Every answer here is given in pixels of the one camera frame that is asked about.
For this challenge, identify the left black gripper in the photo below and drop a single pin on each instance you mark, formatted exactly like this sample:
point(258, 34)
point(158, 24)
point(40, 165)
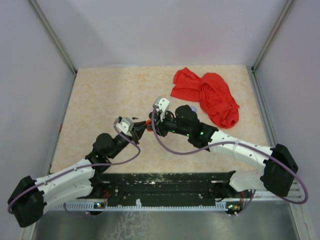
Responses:
point(137, 131)

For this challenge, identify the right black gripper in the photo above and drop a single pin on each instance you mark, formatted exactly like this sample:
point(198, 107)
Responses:
point(159, 126)

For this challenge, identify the red round charging case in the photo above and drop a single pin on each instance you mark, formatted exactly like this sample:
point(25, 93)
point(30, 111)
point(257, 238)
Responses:
point(148, 125)

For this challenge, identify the purple earbud charging case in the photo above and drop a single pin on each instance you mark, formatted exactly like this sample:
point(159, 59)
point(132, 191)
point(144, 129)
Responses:
point(193, 108)

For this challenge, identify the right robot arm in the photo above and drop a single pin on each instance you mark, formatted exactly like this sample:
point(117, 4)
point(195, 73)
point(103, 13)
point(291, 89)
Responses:
point(274, 167)

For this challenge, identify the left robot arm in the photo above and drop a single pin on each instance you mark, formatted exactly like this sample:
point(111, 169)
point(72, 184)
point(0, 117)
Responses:
point(32, 198)

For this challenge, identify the red crumpled cloth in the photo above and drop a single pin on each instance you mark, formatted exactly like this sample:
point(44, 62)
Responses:
point(211, 92)

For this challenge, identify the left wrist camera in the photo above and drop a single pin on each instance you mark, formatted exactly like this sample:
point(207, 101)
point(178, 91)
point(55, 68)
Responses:
point(124, 125)

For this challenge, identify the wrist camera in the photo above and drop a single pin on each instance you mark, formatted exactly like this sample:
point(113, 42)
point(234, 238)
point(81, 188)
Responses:
point(124, 125)
point(162, 106)

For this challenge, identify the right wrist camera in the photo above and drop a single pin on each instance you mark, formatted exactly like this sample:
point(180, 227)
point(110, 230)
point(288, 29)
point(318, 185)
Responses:
point(162, 106)

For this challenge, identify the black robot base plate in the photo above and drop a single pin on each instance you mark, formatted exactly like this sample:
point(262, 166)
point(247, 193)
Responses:
point(164, 189)

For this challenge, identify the white slotted cable duct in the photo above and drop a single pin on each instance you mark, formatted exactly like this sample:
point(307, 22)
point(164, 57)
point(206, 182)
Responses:
point(96, 205)

